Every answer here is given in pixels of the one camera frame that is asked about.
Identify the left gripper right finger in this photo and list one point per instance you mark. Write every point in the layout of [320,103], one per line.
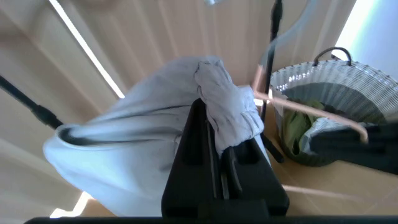
[258,193]

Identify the pink clothes hanger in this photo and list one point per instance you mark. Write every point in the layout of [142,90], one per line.
[311,109]

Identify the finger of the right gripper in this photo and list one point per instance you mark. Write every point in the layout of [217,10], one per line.
[379,152]

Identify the beige curtain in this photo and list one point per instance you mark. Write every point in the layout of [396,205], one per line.
[155,31]

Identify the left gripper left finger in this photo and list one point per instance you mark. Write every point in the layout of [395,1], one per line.
[186,189]

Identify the black clothes rack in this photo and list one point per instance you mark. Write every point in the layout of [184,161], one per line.
[275,25]

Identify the pale grey shorts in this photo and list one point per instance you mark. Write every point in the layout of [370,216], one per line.
[130,155]

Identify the green garment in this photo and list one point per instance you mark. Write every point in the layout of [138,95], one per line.
[295,124]

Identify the white laundry basket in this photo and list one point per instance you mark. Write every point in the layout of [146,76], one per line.
[357,81]

